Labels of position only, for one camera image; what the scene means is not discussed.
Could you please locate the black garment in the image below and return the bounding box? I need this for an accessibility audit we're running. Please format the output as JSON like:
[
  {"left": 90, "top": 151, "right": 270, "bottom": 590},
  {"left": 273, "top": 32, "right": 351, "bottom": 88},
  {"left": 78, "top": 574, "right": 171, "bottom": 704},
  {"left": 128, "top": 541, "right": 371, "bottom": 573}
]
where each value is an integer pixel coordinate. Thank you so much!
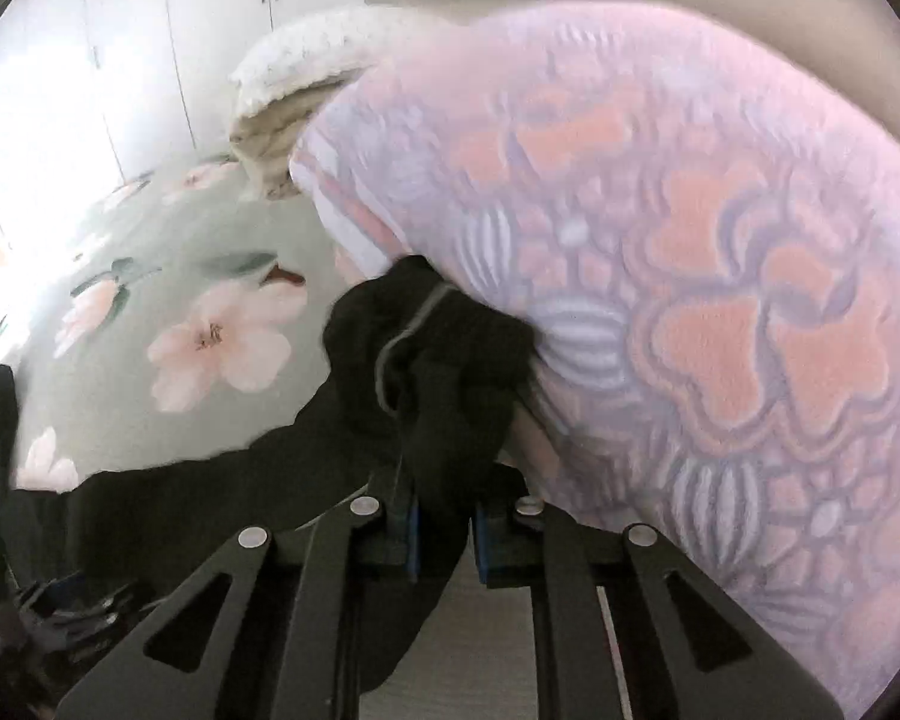
[{"left": 0, "top": 257, "right": 535, "bottom": 691}]

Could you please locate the green floral bed sheet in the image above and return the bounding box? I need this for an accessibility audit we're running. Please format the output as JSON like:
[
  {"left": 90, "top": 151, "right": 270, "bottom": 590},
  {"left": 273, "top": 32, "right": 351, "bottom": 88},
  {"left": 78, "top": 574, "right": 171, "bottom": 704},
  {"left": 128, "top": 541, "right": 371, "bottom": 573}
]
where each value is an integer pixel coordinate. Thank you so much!
[{"left": 11, "top": 156, "right": 362, "bottom": 493}]

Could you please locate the beige folded blanket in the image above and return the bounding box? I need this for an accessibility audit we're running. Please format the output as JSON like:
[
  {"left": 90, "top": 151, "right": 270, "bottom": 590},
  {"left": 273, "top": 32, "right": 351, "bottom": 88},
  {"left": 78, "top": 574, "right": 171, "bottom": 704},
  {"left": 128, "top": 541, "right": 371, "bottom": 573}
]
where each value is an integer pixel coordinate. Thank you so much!
[{"left": 227, "top": 80, "right": 346, "bottom": 202}]

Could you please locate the white wardrobe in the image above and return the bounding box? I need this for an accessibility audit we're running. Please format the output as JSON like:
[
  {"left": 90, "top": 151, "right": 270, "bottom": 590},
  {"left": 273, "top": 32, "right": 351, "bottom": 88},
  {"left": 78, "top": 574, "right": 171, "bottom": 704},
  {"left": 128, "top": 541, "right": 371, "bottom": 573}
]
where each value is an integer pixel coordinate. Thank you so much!
[{"left": 0, "top": 0, "right": 369, "bottom": 242}]

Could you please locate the pink floral fleece blanket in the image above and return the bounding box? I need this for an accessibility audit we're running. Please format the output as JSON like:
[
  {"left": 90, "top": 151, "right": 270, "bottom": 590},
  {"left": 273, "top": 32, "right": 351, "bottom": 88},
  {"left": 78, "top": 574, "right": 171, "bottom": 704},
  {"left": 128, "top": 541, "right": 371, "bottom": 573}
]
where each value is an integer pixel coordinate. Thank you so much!
[{"left": 289, "top": 0, "right": 900, "bottom": 718}]

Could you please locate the white quilted pillow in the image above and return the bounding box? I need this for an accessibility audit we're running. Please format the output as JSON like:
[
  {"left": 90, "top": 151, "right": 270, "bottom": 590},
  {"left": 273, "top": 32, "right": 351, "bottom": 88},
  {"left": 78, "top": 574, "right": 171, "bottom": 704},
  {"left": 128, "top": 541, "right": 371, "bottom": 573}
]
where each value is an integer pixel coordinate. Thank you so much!
[{"left": 229, "top": 5, "right": 453, "bottom": 119}]

